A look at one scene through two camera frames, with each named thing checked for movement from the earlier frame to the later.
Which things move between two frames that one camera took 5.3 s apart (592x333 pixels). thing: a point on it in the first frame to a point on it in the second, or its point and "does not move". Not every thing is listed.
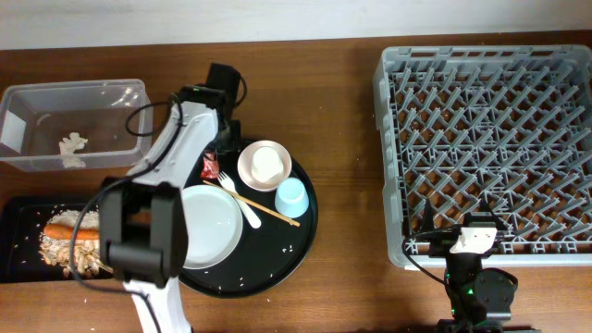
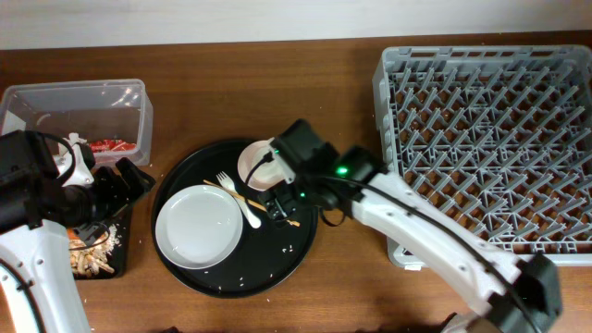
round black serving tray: [278, 228] does not move
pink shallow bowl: [263, 164] does not move
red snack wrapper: [210, 168] to [111, 145]
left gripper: [235, 142] to [105, 178]
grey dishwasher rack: [509, 125] does not move
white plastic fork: [228, 182] does not move
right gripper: [442, 242] to [289, 197]
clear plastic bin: [91, 125] does not move
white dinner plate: [214, 226] does not move
